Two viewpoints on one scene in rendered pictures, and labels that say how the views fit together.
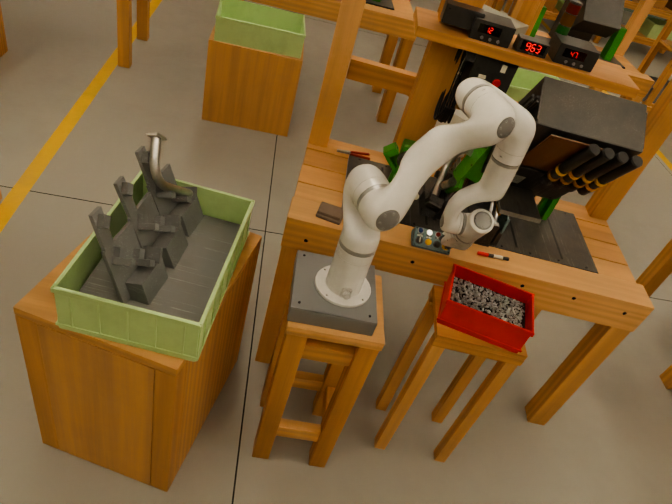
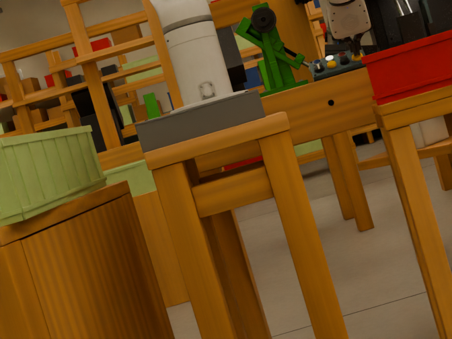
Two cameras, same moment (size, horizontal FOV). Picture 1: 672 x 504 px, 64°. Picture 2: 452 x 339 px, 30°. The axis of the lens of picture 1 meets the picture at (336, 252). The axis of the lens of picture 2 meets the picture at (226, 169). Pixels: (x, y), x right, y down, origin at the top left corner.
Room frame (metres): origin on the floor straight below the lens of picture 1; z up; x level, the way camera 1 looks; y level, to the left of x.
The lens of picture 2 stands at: (-0.61, -0.51, 0.87)
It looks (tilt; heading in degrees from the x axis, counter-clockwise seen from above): 3 degrees down; 13
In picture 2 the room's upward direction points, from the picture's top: 16 degrees counter-clockwise
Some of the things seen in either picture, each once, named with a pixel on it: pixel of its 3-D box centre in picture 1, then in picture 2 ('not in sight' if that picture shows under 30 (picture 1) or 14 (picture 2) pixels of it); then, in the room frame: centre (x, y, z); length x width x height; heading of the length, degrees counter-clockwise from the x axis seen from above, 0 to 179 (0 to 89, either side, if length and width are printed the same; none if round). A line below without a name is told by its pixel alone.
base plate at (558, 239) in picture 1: (467, 212); not in sight; (2.02, -0.49, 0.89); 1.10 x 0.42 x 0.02; 97
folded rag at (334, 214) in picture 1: (330, 212); not in sight; (1.68, 0.07, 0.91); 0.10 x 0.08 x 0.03; 86
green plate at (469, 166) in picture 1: (479, 162); not in sight; (1.95, -0.42, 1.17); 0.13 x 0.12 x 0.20; 97
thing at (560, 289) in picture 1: (467, 266); (416, 81); (1.74, -0.52, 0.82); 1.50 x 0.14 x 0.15; 97
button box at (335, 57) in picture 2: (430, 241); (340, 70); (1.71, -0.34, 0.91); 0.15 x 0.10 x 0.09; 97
